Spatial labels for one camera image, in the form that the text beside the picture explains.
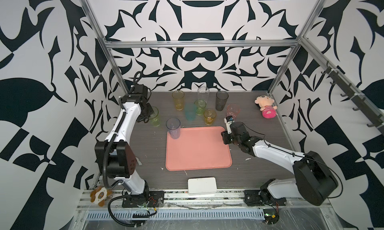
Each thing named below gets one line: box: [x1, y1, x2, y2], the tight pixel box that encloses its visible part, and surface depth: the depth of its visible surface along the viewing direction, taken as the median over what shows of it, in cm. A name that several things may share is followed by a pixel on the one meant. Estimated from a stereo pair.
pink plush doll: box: [254, 95, 278, 119], surface depth 107 cm
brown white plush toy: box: [90, 186, 113, 207], surface depth 75 cm
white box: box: [187, 177, 217, 195], surface depth 76 cm
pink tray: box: [165, 126, 233, 171], surface depth 91 cm
